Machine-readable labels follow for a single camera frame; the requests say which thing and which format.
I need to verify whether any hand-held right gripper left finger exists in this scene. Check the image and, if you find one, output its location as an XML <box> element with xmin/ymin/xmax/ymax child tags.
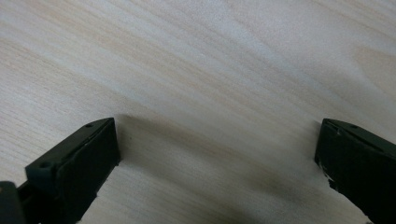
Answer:
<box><xmin>17</xmin><ymin>117</ymin><xmax>121</xmax><ymax>224</ymax></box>

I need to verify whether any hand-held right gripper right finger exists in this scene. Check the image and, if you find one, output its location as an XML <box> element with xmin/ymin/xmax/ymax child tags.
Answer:
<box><xmin>314</xmin><ymin>118</ymin><xmax>396</xmax><ymax>224</ymax></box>

